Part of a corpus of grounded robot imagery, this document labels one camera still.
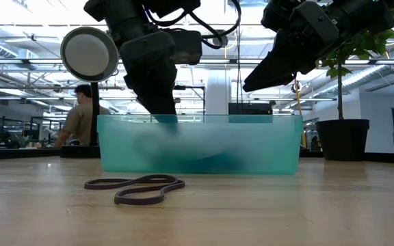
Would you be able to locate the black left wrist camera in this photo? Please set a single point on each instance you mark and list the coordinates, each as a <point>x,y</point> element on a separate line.
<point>186,48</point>

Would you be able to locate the black gantry frame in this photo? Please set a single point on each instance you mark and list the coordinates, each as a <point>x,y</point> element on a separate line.
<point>190,87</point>

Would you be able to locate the dark brown rubber band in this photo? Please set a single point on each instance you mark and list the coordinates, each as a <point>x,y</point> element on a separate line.
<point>139,201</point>

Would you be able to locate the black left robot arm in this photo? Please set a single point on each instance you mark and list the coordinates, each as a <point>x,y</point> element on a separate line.
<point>121,13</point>

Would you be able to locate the dark blue rubber band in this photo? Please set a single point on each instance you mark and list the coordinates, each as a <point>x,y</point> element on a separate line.
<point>217,162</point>

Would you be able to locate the potted green plant black pot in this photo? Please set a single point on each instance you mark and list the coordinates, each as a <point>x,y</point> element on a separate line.
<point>342,140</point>

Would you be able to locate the black desk lamp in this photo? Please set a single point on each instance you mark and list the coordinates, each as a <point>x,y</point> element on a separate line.
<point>87,54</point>

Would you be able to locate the person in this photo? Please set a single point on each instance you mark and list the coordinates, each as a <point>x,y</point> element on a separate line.
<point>79,123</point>

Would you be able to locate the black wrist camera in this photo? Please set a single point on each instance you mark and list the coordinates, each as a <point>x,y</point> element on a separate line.
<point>186,48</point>
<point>279,15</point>

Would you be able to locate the teal translucent plastic bin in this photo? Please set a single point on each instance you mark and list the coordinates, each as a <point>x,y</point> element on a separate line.
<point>121,153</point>

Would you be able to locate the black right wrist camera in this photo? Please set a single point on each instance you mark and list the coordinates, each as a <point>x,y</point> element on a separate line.
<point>279,15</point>

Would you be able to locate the black mesh computer case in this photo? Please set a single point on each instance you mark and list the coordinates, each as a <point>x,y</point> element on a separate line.
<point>250,108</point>

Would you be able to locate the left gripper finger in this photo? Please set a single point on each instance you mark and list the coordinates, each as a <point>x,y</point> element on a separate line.
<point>159,95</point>

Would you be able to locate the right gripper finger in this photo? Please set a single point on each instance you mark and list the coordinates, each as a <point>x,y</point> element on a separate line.
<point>272,68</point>

